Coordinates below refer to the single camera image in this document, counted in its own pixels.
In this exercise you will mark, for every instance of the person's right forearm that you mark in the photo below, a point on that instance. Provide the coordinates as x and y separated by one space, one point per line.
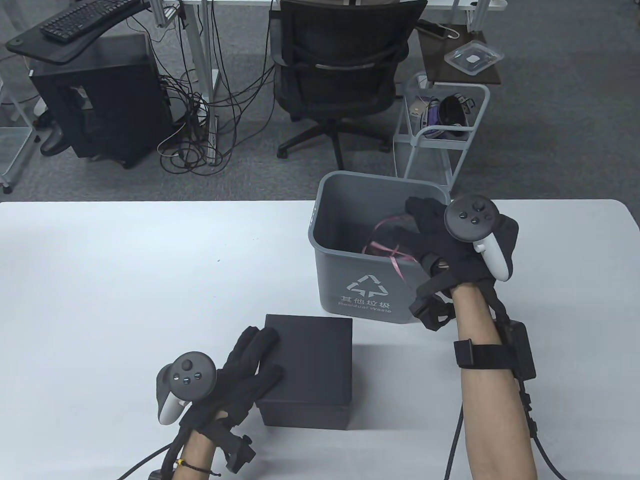
492 400

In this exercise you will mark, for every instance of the black and white headset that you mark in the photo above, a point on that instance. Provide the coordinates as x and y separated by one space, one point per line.
452 112

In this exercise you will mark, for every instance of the clear plastic container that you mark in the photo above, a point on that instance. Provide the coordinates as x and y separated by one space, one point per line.
472 57

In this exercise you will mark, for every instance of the clear wrapper with pink ribbon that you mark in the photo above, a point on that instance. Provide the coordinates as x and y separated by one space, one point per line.
387 245

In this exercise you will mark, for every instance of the black keyboard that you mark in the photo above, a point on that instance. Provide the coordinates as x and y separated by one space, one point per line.
85 20

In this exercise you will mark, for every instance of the white power strip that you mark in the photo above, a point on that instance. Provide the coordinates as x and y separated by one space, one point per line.
213 142

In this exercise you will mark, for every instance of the person's left forearm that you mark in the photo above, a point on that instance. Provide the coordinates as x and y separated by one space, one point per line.
197 457

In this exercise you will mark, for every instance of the small white box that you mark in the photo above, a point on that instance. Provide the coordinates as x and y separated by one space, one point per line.
416 107

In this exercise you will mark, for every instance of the brown side table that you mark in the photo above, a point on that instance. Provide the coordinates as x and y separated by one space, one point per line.
440 65

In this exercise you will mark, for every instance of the white desk leg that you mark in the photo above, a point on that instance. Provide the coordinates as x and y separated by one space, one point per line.
205 50

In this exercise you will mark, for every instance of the person's left thumb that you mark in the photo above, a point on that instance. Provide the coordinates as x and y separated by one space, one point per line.
270 380

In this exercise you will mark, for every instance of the white metal trolley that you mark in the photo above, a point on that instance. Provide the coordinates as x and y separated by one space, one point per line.
430 150

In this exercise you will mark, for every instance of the grey waste bin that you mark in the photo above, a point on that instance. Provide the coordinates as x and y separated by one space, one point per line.
350 235

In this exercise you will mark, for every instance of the grey and white hand controller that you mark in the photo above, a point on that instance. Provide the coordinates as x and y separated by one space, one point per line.
187 377
472 217

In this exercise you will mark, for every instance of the person's right hand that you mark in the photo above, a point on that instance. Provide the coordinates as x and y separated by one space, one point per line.
460 265

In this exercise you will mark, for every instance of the person's left hand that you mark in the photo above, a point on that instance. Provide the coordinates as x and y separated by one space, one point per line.
227 390

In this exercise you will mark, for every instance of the black cardboard box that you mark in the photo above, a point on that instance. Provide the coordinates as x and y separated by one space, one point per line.
310 365

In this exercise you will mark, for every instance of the black mesh office chair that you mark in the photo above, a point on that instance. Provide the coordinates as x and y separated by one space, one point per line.
345 55

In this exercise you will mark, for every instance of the black computer tower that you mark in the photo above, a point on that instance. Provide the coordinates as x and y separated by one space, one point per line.
115 100

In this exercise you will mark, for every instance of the black armband with module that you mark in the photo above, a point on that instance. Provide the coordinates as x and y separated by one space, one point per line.
520 350

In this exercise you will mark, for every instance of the black shoes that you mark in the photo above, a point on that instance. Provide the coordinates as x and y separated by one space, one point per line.
55 140

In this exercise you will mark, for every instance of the black keyboard tray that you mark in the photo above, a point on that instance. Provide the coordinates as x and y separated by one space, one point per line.
30 47

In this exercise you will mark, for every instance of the person's right thumb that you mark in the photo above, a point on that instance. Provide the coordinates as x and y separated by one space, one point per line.
434 264

